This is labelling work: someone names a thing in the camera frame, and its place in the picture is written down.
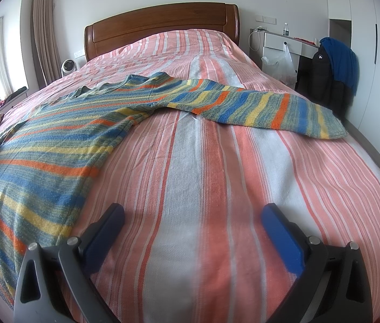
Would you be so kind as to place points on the white desk fan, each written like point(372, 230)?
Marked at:
point(68, 67)

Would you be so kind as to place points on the blue garment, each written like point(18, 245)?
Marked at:
point(344, 64)

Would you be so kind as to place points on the white window seat cabinet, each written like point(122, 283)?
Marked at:
point(13, 102)

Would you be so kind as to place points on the bed with pink striped cover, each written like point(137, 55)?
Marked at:
point(210, 191)

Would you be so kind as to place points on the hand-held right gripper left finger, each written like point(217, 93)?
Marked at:
point(100, 242)

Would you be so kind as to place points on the black jacket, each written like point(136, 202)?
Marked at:
point(321, 77)

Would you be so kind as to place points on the wooden bed headboard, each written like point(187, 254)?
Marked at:
point(159, 23)

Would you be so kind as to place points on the striped knit sweater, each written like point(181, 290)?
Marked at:
point(58, 161)

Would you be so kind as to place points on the clear plastic bag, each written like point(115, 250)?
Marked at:
point(282, 65)

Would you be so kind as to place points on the plastic bottle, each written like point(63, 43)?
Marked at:
point(285, 29)

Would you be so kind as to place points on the white desk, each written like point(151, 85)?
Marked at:
point(274, 40)

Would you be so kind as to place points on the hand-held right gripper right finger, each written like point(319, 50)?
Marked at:
point(282, 237)

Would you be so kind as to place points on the brown curtain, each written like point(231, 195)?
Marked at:
point(46, 33)

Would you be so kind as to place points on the white sheer curtain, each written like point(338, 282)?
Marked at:
point(1, 60)

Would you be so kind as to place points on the dark clothes pile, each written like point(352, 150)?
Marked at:
point(18, 92)

